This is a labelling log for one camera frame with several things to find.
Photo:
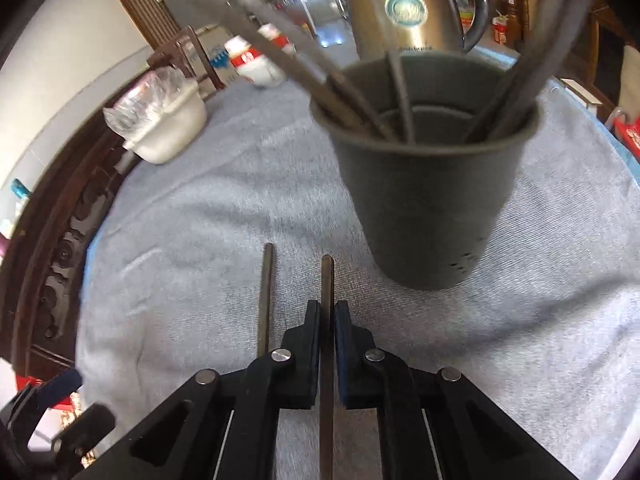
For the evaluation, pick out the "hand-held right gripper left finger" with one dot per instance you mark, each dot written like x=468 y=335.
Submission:
x=300 y=360

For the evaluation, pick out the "brown door curtain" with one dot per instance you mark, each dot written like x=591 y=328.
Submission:
x=140 y=5

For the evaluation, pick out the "white plastic pot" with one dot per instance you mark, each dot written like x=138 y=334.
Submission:
x=170 y=130

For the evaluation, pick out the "dark wooden chair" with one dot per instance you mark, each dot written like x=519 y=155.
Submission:
x=192 y=55

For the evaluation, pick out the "grey tablecloth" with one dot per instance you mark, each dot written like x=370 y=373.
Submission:
x=210 y=210

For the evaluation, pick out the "dark wooden chopstick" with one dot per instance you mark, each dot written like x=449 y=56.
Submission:
x=327 y=285
x=266 y=285

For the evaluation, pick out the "teal thermos bottle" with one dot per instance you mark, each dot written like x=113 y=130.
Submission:
x=21 y=188

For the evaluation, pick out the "dark carved wooden table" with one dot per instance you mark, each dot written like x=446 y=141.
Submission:
x=65 y=230

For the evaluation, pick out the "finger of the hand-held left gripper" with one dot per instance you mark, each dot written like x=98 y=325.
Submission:
x=60 y=385
x=85 y=430

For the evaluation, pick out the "white bowl with red band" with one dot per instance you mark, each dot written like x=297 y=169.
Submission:
x=275 y=40

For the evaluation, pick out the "white chest freezer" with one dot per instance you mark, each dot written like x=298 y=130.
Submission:
x=217 y=52

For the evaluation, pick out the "bronze electric kettle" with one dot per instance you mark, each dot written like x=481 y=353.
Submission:
x=380 y=20

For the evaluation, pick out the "grey perforated chopstick holder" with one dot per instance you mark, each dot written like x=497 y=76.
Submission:
x=425 y=210

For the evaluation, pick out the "bundle of dark chopsticks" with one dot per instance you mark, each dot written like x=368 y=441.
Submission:
x=530 y=80

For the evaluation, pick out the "small white stool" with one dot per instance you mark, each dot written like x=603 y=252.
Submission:
x=580 y=92

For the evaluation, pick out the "red plastic child chair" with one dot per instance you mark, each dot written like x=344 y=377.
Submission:
x=629 y=132

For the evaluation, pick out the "clear plastic bag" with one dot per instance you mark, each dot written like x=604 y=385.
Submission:
x=145 y=100

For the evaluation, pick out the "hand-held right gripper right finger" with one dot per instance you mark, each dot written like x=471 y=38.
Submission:
x=344 y=360

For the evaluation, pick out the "blue under cloth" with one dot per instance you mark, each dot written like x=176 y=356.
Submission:
x=91 y=260

